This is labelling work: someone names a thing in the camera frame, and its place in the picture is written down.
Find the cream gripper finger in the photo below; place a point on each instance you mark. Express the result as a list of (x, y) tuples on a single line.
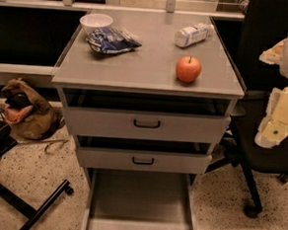
[(273, 55), (273, 128)]

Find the red apple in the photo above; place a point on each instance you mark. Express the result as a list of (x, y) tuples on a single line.
[(188, 69)]

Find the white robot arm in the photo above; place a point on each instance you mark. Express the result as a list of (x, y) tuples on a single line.
[(284, 62)]

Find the grey drawer cabinet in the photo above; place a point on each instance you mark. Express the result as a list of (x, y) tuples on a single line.
[(145, 80)]

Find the top grey drawer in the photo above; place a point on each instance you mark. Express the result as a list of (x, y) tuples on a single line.
[(146, 126)]

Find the grey drawer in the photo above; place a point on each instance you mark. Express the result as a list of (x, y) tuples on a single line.
[(142, 160), (136, 200), (146, 126)]

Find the bottom grey drawer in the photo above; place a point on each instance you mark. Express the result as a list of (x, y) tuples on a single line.
[(136, 200)]

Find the middle grey drawer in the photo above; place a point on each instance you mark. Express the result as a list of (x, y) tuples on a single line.
[(142, 160)]

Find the black office chair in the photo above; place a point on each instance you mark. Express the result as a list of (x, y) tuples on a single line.
[(263, 26)]

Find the white plastic bottle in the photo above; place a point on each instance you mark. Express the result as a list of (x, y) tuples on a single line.
[(190, 35)]

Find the blue chip bag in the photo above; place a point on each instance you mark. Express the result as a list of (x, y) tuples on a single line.
[(112, 41)]

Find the white bowl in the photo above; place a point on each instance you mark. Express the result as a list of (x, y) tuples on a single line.
[(91, 22)]

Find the brown bag on floor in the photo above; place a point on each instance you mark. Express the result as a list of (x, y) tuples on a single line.
[(28, 113)]

